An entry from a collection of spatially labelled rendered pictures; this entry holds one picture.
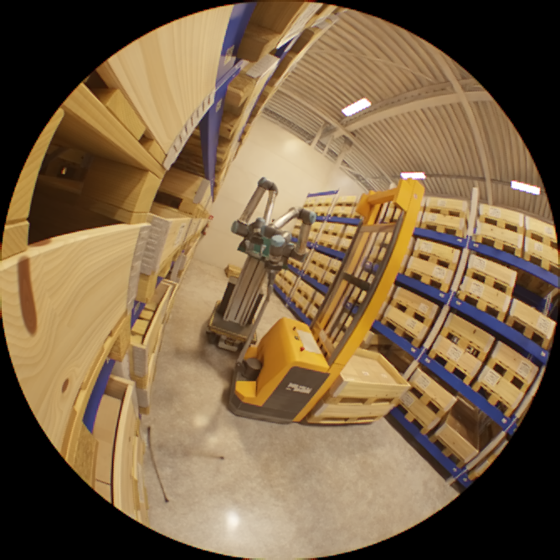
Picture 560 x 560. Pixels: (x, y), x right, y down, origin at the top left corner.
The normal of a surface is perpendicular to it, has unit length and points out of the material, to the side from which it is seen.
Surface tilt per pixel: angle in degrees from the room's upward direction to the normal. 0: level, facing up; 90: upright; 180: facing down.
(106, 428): 0
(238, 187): 90
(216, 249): 90
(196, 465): 0
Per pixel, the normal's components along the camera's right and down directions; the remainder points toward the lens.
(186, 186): 0.36, 0.33
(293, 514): 0.41, -0.90
